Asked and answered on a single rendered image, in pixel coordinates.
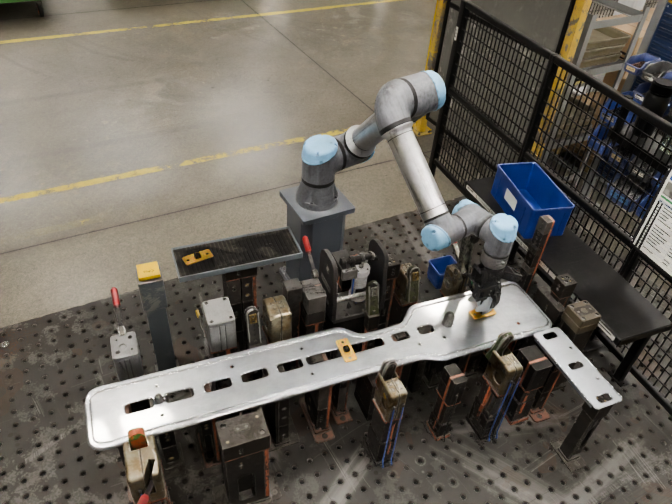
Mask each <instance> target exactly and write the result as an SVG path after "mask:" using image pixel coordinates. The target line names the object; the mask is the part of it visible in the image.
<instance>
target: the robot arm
mask: <svg viewBox="0 0 672 504"><path fill-rule="evenodd" d="M445 100H446V88H445V84H444V82H443V80H442V78H441V77H440V75H439V74H437V73H436V72H434V71H432V70H427V71H421V72H419V73H416V74H412V75H408V76H405V77H401V78H398V79H393V80H391V81H389V82H387V83H386V84H384V85H383V86H382V88H381V89H380V90H379V92H378V94H377V96H376V100H375V106H374V114H372V115H371V116H370V117H369V118H368V119H366V120H365V121H364V122H363V123H362V124H361V125H354V126H352V127H350V128H349V129H348V130H347V131H346V132H344V133H343V134H341V135H339V136H335V137H332V136H329V135H315V136H312V137H310V138H309V139H307V140H306V141H305V143H304V145H303V151H302V178H301V182H300V184H299V187H298V189H297V192H296V201H297V203H298V204H299V205H300V206H301V207H302V208H304V209H306V210H310V211H316V212H321V211H327V210H330V209H332V208H334V207H335V206H336V205H337V203H338V192H337V189H336V185H335V173H336V172H338V171H341V170H343V169H346V168H349V167H351V166H354V165H357V164H361V163H364V162H366V161H368V160H369V159H370V158H372V156H373V155H374V153H375V151H374V150H375V148H376V145H377V144H378V143H380V142H381V141H382V140H384V139H386V140H387V142H388V144H389V146H390V149H391V151H392V153H393V155H394V157H395V160H396V162H397V164H398V166H399V169H400V171H401V173H402V175H403V178H404V180H405V182H406V184H407V186H408V189H409V191H410V193H411V195H412V198H413V200H414V202H415V204H416V207H417V209H418V211H419V213H420V215H421V218H422V220H423V222H424V224H425V227H424V228H423V229H422V231H421V236H422V238H421V239H422V242H423V244H424V245H425V246H426V247H427V248H428V249H429V250H431V251H439V250H441V249H443V248H447V247H448V246H450V245H451V244H453V243H455V242H457V241H459V240H461V239H463V238H465V237H467V236H469V235H471V234H474V235H475V236H477V237H478V238H480V239H482V240H483V241H484V242H485V243H484V247H483V250H482V254H481V257H480V262H476V263H474V266H473V270H472V273H469V274H467V277H466V281H465V284H464V287H467V286H469V288H470V289H471V292H472V293H473V294H472V295H471V296H469V297H468V299H467V301H468V302H477V305H478V307H476V309H475V311H476V312H482V315H484V314H487V313H488V312H490V311H491V310H492V309H493V308H495V306H496V305H497V304H498V303H499V301H500V296H501V288H502V285H501V282H500V280H501V278H502V279H506V280H510V281H514V282H519V281H520V279H521V278H522V277H523V276H522V275H521V274H520V271H519V270H517V269H516V268H513V267H510V266H506V264H507V261H508V258H509V255H510V252H511V249H512V246H513V243H514V240H515V239H516V236H517V230H518V222H517V220H516V219H515V218H514V217H512V216H511V215H506V214H503V213H500V214H496V215H492V214H491V213H489V212H487V211H486V210H484V209H483V208H481V207H480V206H479V205H478V204H476V203H473V202H472V201H470V200H467V199H465V200H462V201H460V202H459V204H457V205H456V206H455V207H454V209H453V211H452V215H450V213H449V211H448V209H447V206H446V204H445V202H444V200H443V197H442V195H441V193H440V191H439V188H438V186H437V184H436V182H435V179H434V177H433V175H432V173H431V170H430V168H429V166H428V164H427V161H426V159H425V157H424V155H423V153H422V150H421V148H420V146H419V144H418V141H417V139H416V137H415V135H414V132H413V130H412V125H413V123H414V122H416V121H417V120H419V119H420V118H422V117H423V116H424V115H426V114H427V113H429V112H431V111H437V110H438V109H440V108H441V107H442V106H443V105H444V103H445ZM468 278H470V279H471V281H470V283H467V279H468Z"/></svg>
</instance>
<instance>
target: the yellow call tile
mask: <svg viewBox="0 0 672 504"><path fill-rule="evenodd" d="M136 269H137V274H138V279H139V281H143V280H148V279H153V278H158V277H161V275H160V271H159V266H158V262H157V261H155V262H150V263H145V264H139V265H136Z"/></svg>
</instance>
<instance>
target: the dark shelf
mask: <svg viewBox="0 0 672 504"><path fill-rule="evenodd" d="M494 179H495V176H492V177H486V178H480V179H475V180H469V181H465V185H464V187H465V188H466V189H467V190H468V191H469V192H470V193H471V194H472V195H473V196H474V198H475V199H476V200H477V201H478V202H479V203H480V204H481V205H482V206H483V207H484V208H485V209H486V210H487V211H488V212H489V213H491V214H492V215H496V214H500V213H503V214H505V212H504V211H503V210H502V208H501V207H500V205H499V204H498V203H497V201H496V200H495V199H494V197H493V196H492V194H491V189H492V186H493V183H494ZM515 240H516V241H517V242H518V243H519V244H520V245H521V247H522V248H523V249H524V250H525V251H526V252H527V251H528V247H527V246H528V244H529V243H531V240H532V238H529V239H524V238H523V237H522V236H521V234H520V233H519V232H518V230H517V236H516V239H515ZM539 265H540V266H541V267H542V268H543V269H544V271H545V272H546V273H547V274H548V275H549V276H550V277H551V278H552V279H553V280H554V279H555V277H556V276H559V275H563V274H567V273H568V274H569V275H570V276H571V277H572V278H573V279H574V280H575V281H576V282H577V285H576V287H575V289H574V291H573V294H572V295H571V297H570V298H571V299H572V300H573V301H574V302H575V303H576V302H579V301H583V300H586V301H588V302H589V303H590V305H591V306H592V307H593V308H594V309H595V310H596V311H597V312H598V313H599V314H600V315H601V318H600V320H599V323H598V325H597V326H598V327H599V328H600V329H601V330H602V331H603V332H604V333H605V334H606V335H607V336H608V337H609V338H610V339H611V340H612V341H613V342H614V343H615V345H616V346H621V345H624V344H627V343H630V342H634V341H637V340H640V339H643V338H646V337H649V336H653V335H656V334H659V333H662V332H665V331H668V330H670V329H671V328H672V322H671V321H670V320H669V319H668V318H667V317H666V316H665V315H664V314H662V313H661V312H660V311H659V310H658V309H657V308H656V307H655V306H654V305H653V304H652V303H650V302H649V301H648V300H647V299H646V298H645V297H644V296H643V295H642V294H641V293H640V292H638V291H637V290H636V289H635V288H634V287H633V286H632V285H631V284H630V283H629V282H627V281H626V280H625V279H624V278H623V277H622V276H621V275H620V274H619V273H618V272H617V271H615V270H614V269H613V268H612V267H611V266H610V265H609V264H608V263H607V262H606V261H605V260H603V259H602V258H601V257H600V256H599V255H598V254H597V253H596V252H595V251H594V250H593V249H591V248H590V247H589V246H588V245H587V244H586V243H585V242H584V241H583V240H582V239H581V238H579V237H578V236H577V235H576V234H575V233H574V232H573V231H572V230H571V229H570V228H569V227H567V226H566V227H565V229H564V232H563V234H562V235H561V236H550V237H549V240H548V242H547V245H546V247H545V250H544V252H543V255H542V257H541V260H540V263H539Z"/></svg>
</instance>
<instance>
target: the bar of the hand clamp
mask: <svg viewBox="0 0 672 504"><path fill-rule="evenodd" d="M478 241H479V238H478V237H477V236H475V235H474V234H471V235H469V236H467V237H465V238H463V239H461V246H460V253H459V260H458V267H457V268H458V269H459V270H460V272H461V276H460V278H462V272H463V266H464V265H465V268H466V270H467V272H466V273H465V275H466V276H467V274H469V273H470V267H471V261H472V254H473V248H474V244H475V243H477V242H478Z"/></svg>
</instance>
